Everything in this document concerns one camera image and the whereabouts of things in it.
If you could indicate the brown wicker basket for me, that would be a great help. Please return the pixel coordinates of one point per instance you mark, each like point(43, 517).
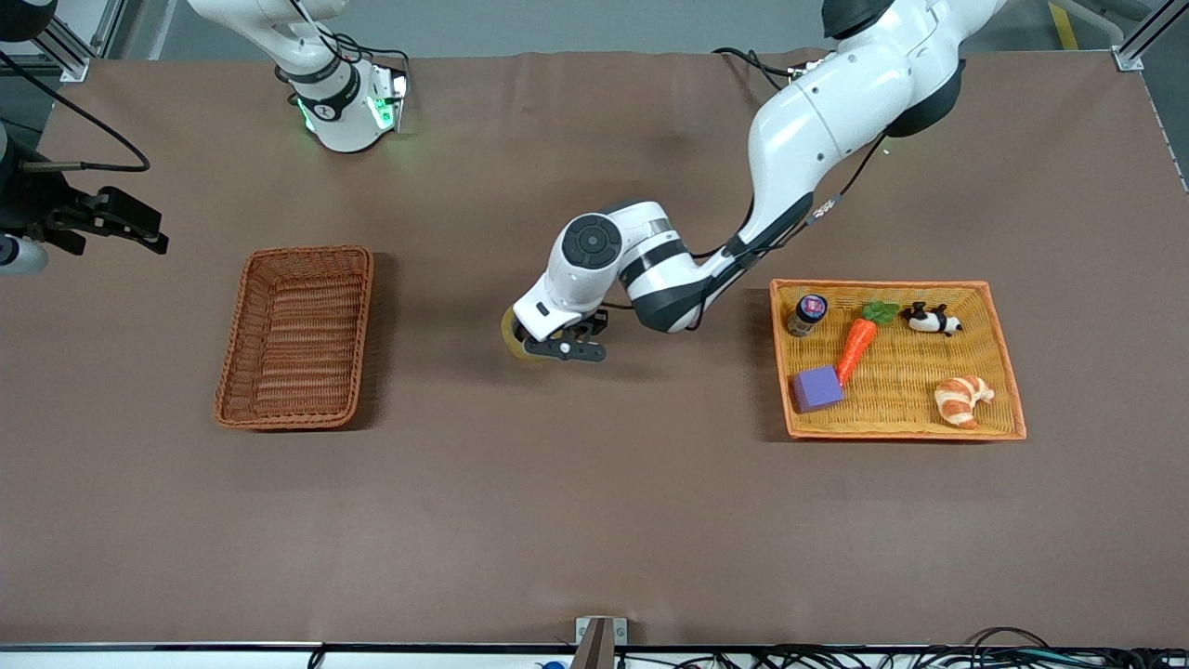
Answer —
point(297, 339)

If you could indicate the orange wicker basket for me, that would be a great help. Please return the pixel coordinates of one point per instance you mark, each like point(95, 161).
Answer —
point(901, 413)

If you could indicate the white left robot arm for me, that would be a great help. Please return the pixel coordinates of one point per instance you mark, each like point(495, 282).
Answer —
point(817, 121)

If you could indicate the orange toy carrot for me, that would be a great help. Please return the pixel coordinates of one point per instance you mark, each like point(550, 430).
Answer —
point(856, 346)

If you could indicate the small dark-lidded jar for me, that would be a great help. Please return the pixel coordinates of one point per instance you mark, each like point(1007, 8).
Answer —
point(806, 316)

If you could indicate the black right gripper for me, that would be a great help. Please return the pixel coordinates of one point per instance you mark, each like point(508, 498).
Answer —
point(30, 200)

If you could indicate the toy croissant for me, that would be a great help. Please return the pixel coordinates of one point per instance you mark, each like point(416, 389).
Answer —
point(960, 398)

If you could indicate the black white panda toy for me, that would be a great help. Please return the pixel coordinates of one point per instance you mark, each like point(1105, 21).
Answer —
point(932, 321)

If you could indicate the clear yellowish tape roll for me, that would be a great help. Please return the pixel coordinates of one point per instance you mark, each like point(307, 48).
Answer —
point(509, 333)

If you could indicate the brown table mat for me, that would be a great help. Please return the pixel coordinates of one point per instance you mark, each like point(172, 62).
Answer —
point(576, 465)

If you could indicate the metal table edge bracket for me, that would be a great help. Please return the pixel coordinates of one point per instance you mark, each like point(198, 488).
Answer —
point(599, 643)

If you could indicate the purple cube block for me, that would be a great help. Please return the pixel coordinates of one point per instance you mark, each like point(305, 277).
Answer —
point(817, 388)

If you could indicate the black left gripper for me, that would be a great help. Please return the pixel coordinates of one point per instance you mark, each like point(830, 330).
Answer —
point(595, 324)

